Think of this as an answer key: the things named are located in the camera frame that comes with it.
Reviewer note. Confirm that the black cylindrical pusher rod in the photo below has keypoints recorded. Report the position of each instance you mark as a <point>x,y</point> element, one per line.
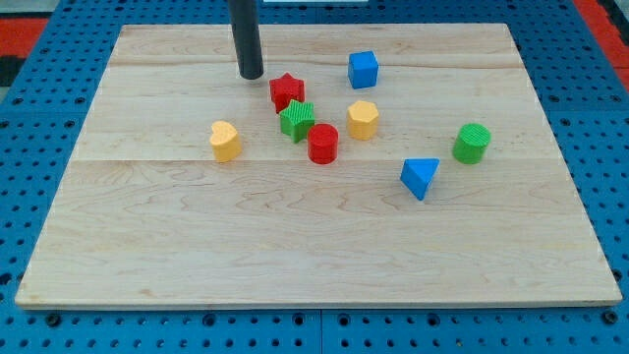
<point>245,31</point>

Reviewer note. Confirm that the yellow heart block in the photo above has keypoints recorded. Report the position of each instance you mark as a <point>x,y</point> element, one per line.
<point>225,141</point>

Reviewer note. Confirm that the red star block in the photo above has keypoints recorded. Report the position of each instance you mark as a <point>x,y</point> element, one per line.
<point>284,89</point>

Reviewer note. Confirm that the green star block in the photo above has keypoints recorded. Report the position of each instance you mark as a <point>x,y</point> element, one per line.
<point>297,119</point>

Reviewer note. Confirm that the blue cube block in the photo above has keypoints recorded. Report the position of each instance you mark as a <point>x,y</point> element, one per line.
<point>362,70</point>

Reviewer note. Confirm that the red cylinder block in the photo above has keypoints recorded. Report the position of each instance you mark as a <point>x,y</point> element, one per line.
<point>322,143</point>

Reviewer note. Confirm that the yellow hexagon block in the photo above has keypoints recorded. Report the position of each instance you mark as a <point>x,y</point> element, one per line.
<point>362,120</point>

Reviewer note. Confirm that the light wooden board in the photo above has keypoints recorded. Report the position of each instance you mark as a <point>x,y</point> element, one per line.
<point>146,218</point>

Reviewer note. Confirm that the blue triangle block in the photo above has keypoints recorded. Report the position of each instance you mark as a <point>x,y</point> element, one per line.
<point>417,175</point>

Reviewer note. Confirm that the green cylinder block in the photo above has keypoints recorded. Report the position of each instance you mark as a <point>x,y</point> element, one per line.
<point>471,143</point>

